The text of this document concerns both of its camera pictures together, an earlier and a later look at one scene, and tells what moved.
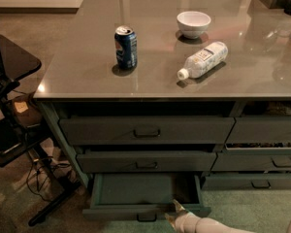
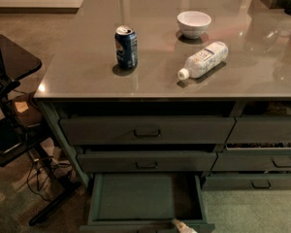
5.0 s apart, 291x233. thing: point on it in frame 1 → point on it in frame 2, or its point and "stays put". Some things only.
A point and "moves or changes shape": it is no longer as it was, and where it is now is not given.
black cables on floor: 38,174 stays put
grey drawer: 144,196 moves or changes shape
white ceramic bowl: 193,24 stays put
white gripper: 186,220 → 185,227
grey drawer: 145,161 stays put
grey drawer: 266,130 stays put
